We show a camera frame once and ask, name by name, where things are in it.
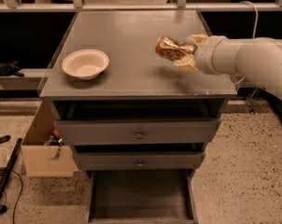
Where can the grey bottom drawer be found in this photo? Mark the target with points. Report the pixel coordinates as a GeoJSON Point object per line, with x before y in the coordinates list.
{"type": "Point", "coordinates": [141, 197]}

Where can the items in cardboard box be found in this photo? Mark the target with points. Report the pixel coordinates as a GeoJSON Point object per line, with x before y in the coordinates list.
{"type": "Point", "coordinates": [54, 139]}

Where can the black bar on floor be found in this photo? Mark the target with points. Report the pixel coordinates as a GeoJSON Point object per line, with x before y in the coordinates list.
{"type": "Point", "coordinates": [5, 174]}

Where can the grey drawer cabinet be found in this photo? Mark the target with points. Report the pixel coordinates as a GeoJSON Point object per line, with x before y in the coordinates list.
{"type": "Point", "coordinates": [138, 84]}

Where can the grey drawer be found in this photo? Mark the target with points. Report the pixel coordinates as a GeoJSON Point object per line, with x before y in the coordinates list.
{"type": "Point", "coordinates": [141, 197]}
{"type": "Point", "coordinates": [138, 161]}
{"type": "Point", "coordinates": [127, 132]}

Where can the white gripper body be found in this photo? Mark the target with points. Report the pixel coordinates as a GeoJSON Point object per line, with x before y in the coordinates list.
{"type": "Point", "coordinates": [206, 55]}

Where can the grey top drawer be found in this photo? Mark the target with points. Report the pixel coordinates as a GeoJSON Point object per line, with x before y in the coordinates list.
{"type": "Point", "coordinates": [127, 132]}

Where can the cardboard box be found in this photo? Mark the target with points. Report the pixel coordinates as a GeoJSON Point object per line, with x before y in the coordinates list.
{"type": "Point", "coordinates": [45, 160]}

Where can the grey middle drawer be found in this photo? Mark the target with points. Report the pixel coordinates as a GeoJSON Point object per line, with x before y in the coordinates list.
{"type": "Point", "coordinates": [138, 161]}

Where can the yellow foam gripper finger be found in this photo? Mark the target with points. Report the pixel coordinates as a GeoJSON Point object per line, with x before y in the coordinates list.
{"type": "Point", "coordinates": [187, 64]}
{"type": "Point", "coordinates": [197, 39]}

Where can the black tool on floor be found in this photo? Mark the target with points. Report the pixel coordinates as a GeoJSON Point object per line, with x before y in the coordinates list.
{"type": "Point", "coordinates": [4, 139]}

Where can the white bowl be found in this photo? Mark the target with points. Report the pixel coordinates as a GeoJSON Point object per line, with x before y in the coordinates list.
{"type": "Point", "coordinates": [85, 64]}

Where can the black object on ledge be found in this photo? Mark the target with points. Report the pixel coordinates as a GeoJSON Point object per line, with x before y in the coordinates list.
{"type": "Point", "coordinates": [10, 69]}

